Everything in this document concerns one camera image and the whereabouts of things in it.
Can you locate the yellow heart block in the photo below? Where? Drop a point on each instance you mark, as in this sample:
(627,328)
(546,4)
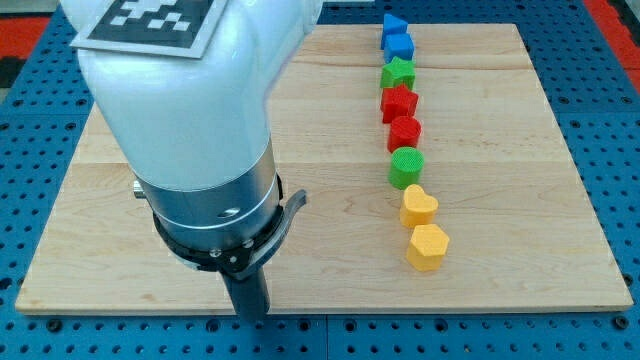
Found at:
(418,207)

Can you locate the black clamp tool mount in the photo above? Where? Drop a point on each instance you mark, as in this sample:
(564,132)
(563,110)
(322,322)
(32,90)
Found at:
(250,255)

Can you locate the black white fiducial marker tag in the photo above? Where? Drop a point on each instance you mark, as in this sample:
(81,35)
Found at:
(174,28)

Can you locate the red cylinder block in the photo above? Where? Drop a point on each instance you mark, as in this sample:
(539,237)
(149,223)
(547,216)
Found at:
(405,131)

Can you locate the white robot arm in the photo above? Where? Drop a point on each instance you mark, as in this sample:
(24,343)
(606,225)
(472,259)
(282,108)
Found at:
(183,86)

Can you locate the light wooden board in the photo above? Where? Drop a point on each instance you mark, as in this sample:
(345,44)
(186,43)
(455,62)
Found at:
(524,237)

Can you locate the blue triangle block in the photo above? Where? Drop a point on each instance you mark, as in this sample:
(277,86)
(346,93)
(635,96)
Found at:
(392,25)

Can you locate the green cylinder block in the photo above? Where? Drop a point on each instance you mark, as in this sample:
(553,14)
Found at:
(405,167)

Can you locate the green star block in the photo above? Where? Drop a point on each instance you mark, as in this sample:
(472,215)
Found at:
(397,72)

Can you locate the red star block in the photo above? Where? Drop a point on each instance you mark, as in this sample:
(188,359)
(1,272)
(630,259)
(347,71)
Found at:
(398,101)

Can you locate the yellow hexagon block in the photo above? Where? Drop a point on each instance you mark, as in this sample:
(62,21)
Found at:
(427,247)

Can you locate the blue cube block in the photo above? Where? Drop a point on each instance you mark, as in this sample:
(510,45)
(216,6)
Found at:
(398,45)

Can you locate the dark grey cylindrical stylus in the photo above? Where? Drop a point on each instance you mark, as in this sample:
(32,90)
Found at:
(249,296)

